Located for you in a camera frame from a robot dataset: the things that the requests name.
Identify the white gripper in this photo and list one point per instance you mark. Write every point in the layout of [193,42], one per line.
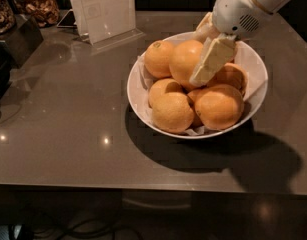
[239,13]

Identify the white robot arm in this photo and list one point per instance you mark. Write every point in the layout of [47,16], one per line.
[219,30]

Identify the white ceramic bowl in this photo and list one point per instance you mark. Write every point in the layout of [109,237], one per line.
[256,84]

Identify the clear acrylic sign holder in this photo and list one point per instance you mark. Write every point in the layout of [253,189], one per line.
[105,23]

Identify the black smartphone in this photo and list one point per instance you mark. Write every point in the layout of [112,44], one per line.
[68,21]

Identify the glass jar dried snacks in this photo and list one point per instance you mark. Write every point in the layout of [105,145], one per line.
[45,12]

